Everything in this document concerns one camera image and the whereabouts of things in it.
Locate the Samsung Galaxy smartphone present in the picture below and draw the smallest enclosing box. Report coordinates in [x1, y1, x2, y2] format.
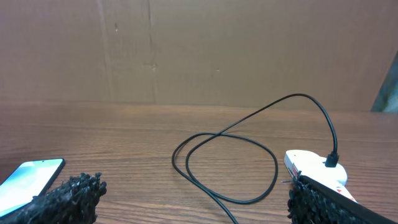
[1, 158, 65, 218]

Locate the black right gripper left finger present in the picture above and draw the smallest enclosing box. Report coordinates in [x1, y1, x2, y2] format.
[1, 172, 107, 224]

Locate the cardboard back panel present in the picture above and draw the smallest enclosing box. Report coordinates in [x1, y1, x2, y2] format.
[1, 1, 397, 111]

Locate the white charger plug adapter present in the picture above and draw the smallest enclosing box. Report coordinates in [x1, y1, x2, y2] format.
[285, 149, 348, 187]

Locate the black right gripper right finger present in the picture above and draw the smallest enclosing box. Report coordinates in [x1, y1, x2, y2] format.
[287, 175, 397, 224]

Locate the black USB charging cable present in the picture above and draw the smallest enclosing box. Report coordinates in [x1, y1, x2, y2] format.
[171, 93, 340, 224]

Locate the white power strip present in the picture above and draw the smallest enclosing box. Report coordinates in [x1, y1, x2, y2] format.
[283, 149, 358, 203]

